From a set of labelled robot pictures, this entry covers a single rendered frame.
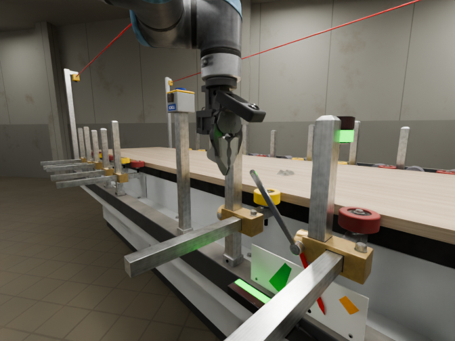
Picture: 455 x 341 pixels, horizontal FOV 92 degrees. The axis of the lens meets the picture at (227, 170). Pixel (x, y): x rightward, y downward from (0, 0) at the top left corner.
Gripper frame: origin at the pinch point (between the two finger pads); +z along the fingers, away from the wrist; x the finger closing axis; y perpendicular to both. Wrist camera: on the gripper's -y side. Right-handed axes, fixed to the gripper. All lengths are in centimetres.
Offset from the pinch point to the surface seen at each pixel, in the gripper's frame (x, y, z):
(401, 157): -115, -16, 4
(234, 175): -6.5, 4.1, 2.6
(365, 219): -15.1, -25.4, 8.8
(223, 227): 1.2, 0.3, 14.0
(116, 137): -8, 104, -6
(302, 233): -7.0, -15.9, 12.4
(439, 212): -33.0, -35.6, 9.3
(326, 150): -6.1, -19.9, -5.5
